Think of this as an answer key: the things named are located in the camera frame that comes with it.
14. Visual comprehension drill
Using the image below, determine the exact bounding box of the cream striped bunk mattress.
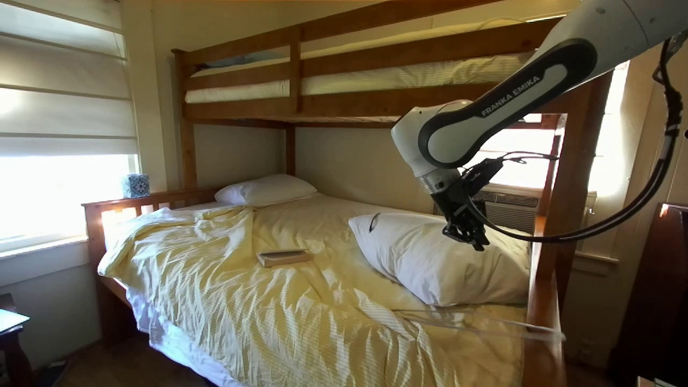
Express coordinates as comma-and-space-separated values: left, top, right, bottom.
182, 52, 536, 104

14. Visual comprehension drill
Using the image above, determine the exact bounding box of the dark wooden furniture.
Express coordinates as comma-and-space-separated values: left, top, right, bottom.
615, 202, 688, 387

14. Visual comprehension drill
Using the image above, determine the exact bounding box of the white plastic coat hanger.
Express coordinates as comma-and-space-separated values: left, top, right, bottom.
390, 304, 567, 344

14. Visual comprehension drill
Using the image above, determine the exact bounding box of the bright window behind ladder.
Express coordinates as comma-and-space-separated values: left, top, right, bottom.
465, 62, 633, 200

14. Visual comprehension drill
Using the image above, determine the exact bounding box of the small dark nightstand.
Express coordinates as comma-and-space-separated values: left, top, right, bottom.
0, 306, 34, 387

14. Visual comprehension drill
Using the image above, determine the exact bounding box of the blue patterned tissue box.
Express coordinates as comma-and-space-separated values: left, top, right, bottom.
123, 172, 150, 200

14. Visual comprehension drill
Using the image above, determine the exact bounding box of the orange wooden bunk bed frame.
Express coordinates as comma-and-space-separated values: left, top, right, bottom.
81, 0, 619, 387

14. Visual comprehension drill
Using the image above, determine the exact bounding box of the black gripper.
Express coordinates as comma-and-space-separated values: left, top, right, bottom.
429, 156, 505, 250

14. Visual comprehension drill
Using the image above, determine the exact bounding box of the large white pillow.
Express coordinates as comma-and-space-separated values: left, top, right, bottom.
348, 207, 533, 310

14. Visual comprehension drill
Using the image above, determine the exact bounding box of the brown book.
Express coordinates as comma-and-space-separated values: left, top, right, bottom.
256, 246, 313, 268

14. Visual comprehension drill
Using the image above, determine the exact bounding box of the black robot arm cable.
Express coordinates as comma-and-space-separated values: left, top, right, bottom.
475, 29, 687, 245

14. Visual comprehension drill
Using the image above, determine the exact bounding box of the small white pillow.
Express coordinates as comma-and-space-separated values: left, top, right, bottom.
213, 172, 321, 211

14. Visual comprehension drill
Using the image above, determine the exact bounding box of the pale yellow duvet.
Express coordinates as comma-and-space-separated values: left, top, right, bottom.
94, 196, 533, 387

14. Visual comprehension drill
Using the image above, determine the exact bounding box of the white window blind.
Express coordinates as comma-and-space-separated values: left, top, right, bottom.
0, 0, 143, 253

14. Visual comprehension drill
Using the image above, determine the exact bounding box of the white air conditioner unit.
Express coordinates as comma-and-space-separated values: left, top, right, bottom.
475, 185, 597, 232

